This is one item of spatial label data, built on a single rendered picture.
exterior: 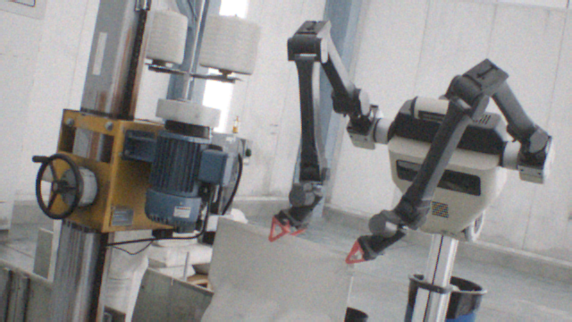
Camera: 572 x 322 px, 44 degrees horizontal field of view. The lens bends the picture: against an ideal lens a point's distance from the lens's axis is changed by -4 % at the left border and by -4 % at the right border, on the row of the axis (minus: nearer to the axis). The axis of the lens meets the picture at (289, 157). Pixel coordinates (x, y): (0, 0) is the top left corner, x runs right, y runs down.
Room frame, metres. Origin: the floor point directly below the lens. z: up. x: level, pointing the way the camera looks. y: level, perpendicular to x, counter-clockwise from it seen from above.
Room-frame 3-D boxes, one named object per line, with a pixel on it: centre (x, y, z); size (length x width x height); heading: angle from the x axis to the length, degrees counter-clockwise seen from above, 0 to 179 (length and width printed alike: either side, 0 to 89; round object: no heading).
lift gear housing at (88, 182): (1.97, 0.56, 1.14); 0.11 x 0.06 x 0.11; 60
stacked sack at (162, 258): (5.23, 0.71, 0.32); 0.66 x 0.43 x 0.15; 152
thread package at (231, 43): (2.13, 0.23, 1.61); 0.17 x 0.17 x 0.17
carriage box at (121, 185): (2.15, 0.49, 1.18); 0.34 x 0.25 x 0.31; 150
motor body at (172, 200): (2.00, 0.29, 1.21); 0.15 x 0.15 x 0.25
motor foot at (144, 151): (2.01, 0.39, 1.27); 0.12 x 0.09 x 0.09; 150
